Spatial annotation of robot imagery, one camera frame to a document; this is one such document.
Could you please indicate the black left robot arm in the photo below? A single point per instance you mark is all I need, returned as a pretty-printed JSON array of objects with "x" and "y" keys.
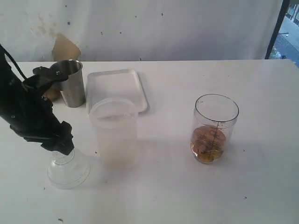
[{"x": 28, "y": 112}]

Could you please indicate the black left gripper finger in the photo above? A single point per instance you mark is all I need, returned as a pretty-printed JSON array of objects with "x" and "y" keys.
[{"x": 61, "y": 142}]

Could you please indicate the brown wooden cup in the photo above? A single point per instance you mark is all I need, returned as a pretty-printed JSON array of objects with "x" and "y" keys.
[{"x": 53, "y": 94}]

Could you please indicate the clear plastic dome lid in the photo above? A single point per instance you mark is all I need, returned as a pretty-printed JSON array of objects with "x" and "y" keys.
[{"x": 68, "y": 171}]

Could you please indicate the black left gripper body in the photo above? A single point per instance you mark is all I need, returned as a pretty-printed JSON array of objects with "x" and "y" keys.
[{"x": 29, "y": 115}]

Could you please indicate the white rectangular tray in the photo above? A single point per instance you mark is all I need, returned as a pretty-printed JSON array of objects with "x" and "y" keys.
[{"x": 115, "y": 84}]

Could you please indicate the translucent plastic container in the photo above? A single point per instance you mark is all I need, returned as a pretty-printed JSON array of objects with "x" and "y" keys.
[{"x": 115, "y": 124}]

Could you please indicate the clear measuring beaker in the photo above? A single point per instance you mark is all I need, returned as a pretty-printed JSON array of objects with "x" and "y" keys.
[{"x": 216, "y": 110}]

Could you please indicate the stainless steel cup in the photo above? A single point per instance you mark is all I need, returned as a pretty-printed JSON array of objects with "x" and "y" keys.
[{"x": 72, "y": 90}]

